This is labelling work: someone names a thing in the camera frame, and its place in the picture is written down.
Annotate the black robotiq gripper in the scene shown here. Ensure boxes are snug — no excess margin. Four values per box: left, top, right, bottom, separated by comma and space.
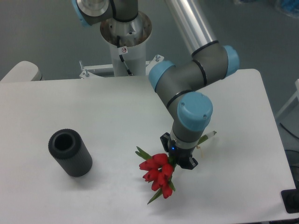
160, 133, 198, 169

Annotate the red tulip bouquet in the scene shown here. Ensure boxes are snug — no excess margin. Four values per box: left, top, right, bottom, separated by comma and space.
135, 130, 218, 205

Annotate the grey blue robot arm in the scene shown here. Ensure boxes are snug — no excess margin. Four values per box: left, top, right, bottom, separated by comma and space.
72, 0, 240, 170

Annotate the dark grey ribbed vase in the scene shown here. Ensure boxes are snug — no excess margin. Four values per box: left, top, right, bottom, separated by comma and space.
48, 129, 93, 177

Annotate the black box at table edge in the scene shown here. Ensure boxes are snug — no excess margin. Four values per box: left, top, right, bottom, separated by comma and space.
281, 189, 299, 214

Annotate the blue clear plastic bag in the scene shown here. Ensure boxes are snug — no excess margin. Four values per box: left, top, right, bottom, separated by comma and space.
274, 0, 299, 18

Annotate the white chair corner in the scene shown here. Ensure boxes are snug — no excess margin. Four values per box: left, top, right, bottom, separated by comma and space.
0, 61, 44, 83

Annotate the black floor cable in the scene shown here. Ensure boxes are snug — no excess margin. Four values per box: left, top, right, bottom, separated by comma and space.
279, 122, 299, 138

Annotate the black pedestal cable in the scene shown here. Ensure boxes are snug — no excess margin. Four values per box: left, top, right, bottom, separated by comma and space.
116, 35, 134, 77

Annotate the white frame at right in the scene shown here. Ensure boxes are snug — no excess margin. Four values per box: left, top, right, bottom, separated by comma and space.
275, 79, 299, 122

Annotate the white metal base frame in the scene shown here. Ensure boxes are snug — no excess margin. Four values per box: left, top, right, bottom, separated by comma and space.
79, 54, 164, 79

